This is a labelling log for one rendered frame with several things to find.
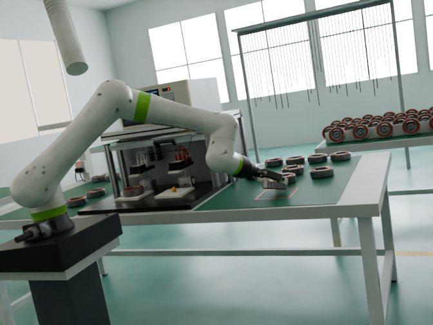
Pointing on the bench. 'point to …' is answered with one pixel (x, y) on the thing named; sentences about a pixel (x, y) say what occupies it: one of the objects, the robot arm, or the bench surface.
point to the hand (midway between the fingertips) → (274, 180)
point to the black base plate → (187, 203)
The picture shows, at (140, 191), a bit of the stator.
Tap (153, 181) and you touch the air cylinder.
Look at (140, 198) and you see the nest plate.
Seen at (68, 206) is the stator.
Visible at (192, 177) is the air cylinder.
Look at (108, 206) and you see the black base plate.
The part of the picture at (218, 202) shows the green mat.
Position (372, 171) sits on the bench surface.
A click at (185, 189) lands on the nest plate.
